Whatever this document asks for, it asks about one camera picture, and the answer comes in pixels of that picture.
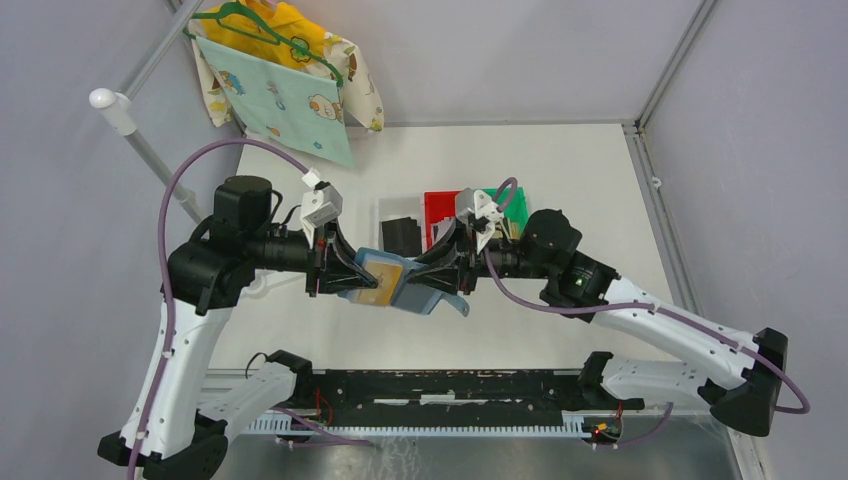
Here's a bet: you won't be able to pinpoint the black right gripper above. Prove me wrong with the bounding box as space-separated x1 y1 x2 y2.
405 217 552 295

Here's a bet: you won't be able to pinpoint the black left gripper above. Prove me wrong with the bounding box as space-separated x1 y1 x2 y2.
248 215 379 296

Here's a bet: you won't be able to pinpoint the blue leather card holder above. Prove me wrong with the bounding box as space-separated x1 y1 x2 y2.
337 248 471 317

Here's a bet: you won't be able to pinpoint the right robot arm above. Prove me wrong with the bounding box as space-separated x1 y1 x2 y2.
408 209 789 437

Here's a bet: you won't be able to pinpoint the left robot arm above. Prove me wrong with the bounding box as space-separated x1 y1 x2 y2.
97 176 378 479

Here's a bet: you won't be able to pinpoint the white magnetic stripe cards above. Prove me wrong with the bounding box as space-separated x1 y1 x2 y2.
431 217 456 246

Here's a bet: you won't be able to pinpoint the black VIP cards stack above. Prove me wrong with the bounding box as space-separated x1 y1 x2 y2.
380 217 422 258

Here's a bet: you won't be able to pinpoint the gold cards in green bin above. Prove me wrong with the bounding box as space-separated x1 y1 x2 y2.
496 219 521 240

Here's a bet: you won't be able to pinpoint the red plastic bin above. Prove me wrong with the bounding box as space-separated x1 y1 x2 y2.
423 190 460 249

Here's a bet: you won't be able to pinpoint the white plastic bin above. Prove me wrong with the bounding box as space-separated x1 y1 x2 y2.
373 194 427 254

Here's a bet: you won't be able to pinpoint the green plastic bin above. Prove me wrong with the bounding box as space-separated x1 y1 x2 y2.
504 187 529 234

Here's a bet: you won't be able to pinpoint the mint cartoon cloth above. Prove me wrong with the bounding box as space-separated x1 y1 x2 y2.
196 38 354 167

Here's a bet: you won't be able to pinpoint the green clothes hanger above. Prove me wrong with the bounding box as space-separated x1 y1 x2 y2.
189 1 344 90

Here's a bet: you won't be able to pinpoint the yellow patterned child shirt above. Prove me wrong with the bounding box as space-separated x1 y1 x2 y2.
188 1 385 132

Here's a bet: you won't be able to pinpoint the white clothes rack stand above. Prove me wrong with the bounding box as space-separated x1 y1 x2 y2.
88 88 202 224

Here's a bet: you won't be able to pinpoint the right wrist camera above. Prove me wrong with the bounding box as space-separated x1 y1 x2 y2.
455 188 504 254

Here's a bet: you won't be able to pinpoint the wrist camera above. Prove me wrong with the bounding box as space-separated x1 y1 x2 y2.
300 182 343 248
455 188 504 254

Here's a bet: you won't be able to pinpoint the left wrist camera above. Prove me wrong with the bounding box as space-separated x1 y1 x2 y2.
300 182 343 248

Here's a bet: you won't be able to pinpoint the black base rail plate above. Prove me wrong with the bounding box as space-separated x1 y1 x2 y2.
284 369 645 427

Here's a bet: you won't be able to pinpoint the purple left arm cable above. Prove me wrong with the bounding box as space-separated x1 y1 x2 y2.
125 137 313 480

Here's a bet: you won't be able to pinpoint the white toothed cable duct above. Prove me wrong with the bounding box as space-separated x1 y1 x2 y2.
243 413 591 439

